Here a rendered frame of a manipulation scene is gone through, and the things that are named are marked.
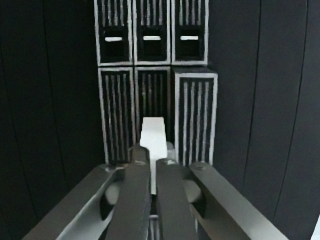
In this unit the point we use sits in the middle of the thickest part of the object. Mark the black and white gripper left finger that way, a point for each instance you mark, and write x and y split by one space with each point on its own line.
82 215

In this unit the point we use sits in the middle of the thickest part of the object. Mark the black server rack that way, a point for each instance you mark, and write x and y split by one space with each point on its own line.
261 81

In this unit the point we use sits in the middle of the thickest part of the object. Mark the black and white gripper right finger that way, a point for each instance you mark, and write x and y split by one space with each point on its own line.
229 215

